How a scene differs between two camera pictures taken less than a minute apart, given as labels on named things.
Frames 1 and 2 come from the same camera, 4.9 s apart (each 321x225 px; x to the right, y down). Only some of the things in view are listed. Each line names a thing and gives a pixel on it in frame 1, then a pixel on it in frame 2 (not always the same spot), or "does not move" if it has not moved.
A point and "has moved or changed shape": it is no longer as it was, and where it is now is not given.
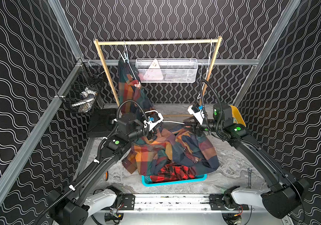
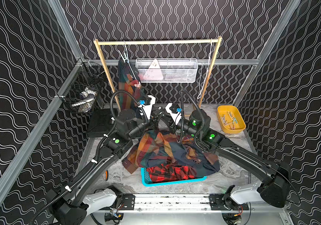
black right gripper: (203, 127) to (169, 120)
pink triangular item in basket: (154, 72) does not move
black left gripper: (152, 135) to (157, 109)
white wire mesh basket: (173, 70) does not move
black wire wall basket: (80, 93) does not move
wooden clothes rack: (214, 39) does not move
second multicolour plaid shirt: (133, 97) does not move
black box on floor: (99, 123) does not move
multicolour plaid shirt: (175, 144) has moved or changed shape
